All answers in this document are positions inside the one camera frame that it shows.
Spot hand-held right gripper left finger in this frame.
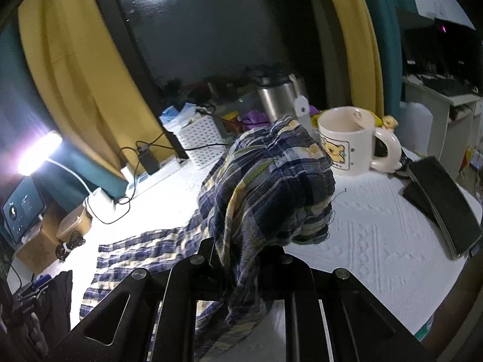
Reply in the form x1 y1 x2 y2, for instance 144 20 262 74
49 237 231 362

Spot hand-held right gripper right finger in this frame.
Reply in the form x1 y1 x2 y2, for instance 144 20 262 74
258 247 434 362

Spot blue plaid pants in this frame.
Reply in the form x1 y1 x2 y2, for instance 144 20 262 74
79 115 336 360

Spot black folded cloth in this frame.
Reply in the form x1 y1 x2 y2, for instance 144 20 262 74
49 269 74 348

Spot cardboard box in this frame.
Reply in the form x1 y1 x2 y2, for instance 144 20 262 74
15 204 63 274

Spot white power strip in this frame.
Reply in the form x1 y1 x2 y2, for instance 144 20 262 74
126 156 182 197

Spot brown lidded food container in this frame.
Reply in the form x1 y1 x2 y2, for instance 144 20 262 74
56 205 93 242

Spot tablet with lit screen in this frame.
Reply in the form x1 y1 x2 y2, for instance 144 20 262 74
2 177 48 247

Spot white textured tablecloth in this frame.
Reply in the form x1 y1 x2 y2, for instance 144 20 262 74
8 143 483 362

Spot black charger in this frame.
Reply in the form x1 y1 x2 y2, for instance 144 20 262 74
138 151 161 176

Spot white desk lamp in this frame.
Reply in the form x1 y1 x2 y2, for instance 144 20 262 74
17 130 116 215

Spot white plastic basket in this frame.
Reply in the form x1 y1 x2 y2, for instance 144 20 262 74
177 115 229 168

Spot cream cartoon mug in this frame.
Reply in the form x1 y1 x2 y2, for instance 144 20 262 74
317 106 402 176

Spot purple cloth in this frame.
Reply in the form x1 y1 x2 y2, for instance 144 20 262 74
239 109 272 129

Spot blue plastic packet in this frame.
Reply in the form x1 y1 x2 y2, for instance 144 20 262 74
160 103 197 129

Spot black flat case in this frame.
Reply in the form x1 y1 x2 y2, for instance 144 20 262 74
402 183 442 227

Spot steel thermos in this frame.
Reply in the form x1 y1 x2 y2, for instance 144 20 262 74
257 73 308 125

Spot black phone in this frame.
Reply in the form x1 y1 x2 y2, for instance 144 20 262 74
405 156 483 260

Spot grey computer desk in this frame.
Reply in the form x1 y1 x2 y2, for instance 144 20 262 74
402 75 483 182

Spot teal curtain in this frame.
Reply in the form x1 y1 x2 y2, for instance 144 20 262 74
0 19 129 212
351 0 419 148

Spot dark window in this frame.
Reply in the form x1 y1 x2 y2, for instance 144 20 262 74
87 0 329 159

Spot yellow curtain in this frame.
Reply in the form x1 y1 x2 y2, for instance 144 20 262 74
302 0 383 117
17 0 167 174

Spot black computer monitor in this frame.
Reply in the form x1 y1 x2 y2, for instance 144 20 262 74
400 11 483 87

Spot black cable bundle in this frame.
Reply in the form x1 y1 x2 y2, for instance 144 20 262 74
55 234 85 261

